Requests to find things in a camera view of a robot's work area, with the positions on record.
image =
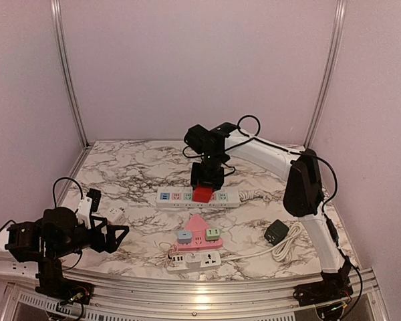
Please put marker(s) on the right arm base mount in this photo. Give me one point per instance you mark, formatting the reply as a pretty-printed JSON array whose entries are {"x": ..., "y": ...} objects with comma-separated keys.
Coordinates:
[{"x": 331, "y": 298}]

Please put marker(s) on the aluminium front rail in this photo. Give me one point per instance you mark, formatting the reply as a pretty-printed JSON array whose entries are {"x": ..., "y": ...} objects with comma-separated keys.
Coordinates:
[{"x": 129, "y": 298}]

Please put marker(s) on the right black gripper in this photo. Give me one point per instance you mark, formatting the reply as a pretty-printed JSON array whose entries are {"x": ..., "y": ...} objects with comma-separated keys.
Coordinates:
[{"x": 216, "y": 184}]

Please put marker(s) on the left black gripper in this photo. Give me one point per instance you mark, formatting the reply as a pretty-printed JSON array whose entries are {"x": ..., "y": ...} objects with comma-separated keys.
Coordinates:
[{"x": 111, "y": 246}]

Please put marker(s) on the red cube socket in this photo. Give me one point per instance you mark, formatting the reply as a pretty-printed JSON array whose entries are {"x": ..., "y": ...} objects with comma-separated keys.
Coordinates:
[{"x": 202, "y": 194}]

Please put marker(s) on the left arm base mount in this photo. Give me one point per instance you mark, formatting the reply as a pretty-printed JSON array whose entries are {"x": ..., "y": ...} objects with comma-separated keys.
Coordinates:
[{"x": 69, "y": 298}]

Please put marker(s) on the left aluminium frame post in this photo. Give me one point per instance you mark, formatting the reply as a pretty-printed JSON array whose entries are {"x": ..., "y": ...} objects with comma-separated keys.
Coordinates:
[{"x": 66, "y": 70}]

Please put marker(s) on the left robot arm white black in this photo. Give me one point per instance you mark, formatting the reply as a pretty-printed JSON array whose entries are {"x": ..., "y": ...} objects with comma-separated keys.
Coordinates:
[{"x": 58, "y": 233}]

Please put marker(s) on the green plug adapter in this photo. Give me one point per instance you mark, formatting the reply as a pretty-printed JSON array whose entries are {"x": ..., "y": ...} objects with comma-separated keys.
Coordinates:
[{"x": 212, "y": 234}]

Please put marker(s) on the light blue charger plug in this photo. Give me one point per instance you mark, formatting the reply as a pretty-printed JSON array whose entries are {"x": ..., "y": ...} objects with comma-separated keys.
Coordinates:
[{"x": 184, "y": 237}]

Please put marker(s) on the aluminium frame post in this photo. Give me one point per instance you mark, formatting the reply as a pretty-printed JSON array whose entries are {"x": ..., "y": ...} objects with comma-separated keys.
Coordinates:
[
  {"x": 66, "y": 70},
  {"x": 330, "y": 64}
]

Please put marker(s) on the long white colourful power strip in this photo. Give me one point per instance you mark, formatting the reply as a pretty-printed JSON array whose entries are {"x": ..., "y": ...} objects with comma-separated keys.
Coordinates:
[{"x": 228, "y": 197}]

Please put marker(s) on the white charger plug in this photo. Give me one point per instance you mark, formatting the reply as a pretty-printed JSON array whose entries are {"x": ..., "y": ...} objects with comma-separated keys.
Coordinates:
[{"x": 193, "y": 258}]

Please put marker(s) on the white cube socket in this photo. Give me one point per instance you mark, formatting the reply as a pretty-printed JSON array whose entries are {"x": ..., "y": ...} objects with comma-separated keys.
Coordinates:
[{"x": 115, "y": 216}]

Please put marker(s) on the white power strip with USB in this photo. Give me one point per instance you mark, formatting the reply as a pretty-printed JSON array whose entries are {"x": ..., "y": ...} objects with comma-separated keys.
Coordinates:
[{"x": 178, "y": 265}]

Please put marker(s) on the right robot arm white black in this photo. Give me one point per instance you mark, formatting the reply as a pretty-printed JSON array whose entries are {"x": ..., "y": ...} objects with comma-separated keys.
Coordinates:
[{"x": 303, "y": 197}]

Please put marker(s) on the right aluminium frame post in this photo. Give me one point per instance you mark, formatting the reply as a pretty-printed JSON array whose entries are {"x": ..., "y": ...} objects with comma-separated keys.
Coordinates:
[{"x": 330, "y": 64}]

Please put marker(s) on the pink triangular power socket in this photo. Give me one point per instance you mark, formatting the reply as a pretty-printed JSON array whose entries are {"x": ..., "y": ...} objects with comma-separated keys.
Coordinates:
[{"x": 198, "y": 226}]

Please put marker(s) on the dark green charger plug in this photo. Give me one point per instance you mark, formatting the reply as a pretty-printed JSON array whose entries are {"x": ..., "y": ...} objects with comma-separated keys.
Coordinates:
[{"x": 276, "y": 232}]

